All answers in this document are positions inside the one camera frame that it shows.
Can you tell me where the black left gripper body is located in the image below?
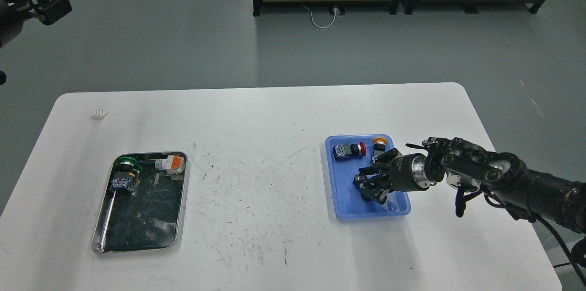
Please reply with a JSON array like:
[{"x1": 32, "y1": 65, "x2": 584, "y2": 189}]
[{"x1": 0, "y1": 0, "x2": 32, "y2": 48}]

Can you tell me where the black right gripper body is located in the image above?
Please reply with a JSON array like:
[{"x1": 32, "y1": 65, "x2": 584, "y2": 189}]
[{"x1": 388, "y1": 153, "x2": 437, "y2": 192}]

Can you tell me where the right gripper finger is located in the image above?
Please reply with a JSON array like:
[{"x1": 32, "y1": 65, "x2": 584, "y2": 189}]
[
  {"x1": 353, "y1": 177, "x2": 394, "y2": 205},
  {"x1": 358, "y1": 148, "x2": 402, "y2": 181}
]

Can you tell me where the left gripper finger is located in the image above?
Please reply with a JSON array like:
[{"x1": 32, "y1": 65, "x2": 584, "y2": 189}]
[{"x1": 20, "y1": 0, "x2": 72, "y2": 26}]

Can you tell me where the black gear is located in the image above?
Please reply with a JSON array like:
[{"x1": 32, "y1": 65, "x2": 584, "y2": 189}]
[{"x1": 361, "y1": 192, "x2": 373, "y2": 202}]

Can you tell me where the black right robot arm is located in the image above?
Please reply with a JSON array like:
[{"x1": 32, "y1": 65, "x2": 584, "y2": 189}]
[{"x1": 353, "y1": 137, "x2": 586, "y2": 282}]

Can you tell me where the blue plastic tray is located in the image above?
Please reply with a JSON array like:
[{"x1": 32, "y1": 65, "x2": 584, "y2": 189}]
[{"x1": 325, "y1": 134, "x2": 412, "y2": 220}]

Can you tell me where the silver metal tray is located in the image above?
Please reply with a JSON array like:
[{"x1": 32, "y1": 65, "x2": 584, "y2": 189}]
[{"x1": 91, "y1": 151, "x2": 189, "y2": 255}]

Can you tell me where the small white plastic part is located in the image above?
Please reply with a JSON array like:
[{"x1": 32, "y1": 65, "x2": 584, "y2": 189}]
[{"x1": 92, "y1": 109, "x2": 109, "y2": 120}]

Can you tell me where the orange white connector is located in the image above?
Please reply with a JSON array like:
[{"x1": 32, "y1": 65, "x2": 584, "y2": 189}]
[{"x1": 154, "y1": 155, "x2": 185, "y2": 176}]

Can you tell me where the yellow push button switch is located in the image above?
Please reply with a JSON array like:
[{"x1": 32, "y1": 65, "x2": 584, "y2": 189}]
[{"x1": 372, "y1": 137, "x2": 389, "y2": 157}]

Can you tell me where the red push button switch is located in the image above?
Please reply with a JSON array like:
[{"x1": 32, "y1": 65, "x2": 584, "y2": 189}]
[{"x1": 332, "y1": 142, "x2": 367, "y2": 162}]

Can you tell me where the white cable on floor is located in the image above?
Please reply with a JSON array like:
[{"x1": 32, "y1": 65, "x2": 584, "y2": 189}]
[{"x1": 301, "y1": 5, "x2": 342, "y2": 29}]

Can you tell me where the green push button switch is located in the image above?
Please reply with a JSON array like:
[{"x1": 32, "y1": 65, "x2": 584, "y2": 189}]
[{"x1": 109, "y1": 156, "x2": 142, "y2": 196}]

